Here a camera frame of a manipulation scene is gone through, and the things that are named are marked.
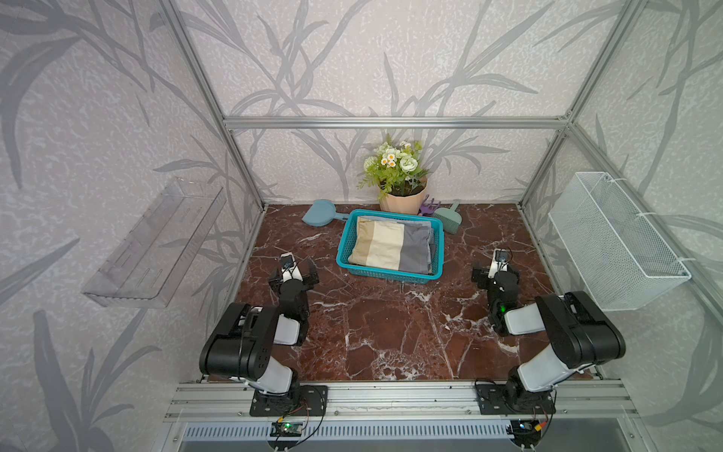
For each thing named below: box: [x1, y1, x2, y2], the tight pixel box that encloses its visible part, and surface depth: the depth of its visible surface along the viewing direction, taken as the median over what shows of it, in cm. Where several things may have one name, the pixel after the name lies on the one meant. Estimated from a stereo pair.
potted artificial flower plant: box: [356, 133, 431, 215], surface depth 96 cm
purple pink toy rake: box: [417, 194, 442, 217], surface depth 122 cm
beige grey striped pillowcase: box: [347, 215, 434, 275], surface depth 101 cm
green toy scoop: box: [433, 201, 463, 235], surface depth 118 cm
